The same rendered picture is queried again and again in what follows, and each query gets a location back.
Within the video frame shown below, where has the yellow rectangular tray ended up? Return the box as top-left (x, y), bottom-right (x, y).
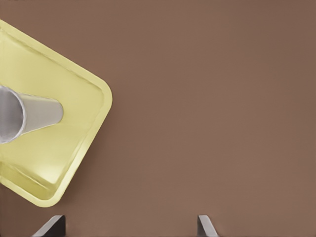
top-left (0, 19), bottom-right (114, 207)

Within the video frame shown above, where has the white IKEA cup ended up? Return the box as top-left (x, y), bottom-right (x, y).
top-left (0, 85), bottom-right (64, 145)

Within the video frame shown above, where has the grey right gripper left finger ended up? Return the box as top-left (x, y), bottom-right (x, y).
top-left (31, 214), bottom-right (66, 237)

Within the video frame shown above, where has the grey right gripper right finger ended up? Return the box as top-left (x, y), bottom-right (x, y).
top-left (197, 214), bottom-right (219, 237)

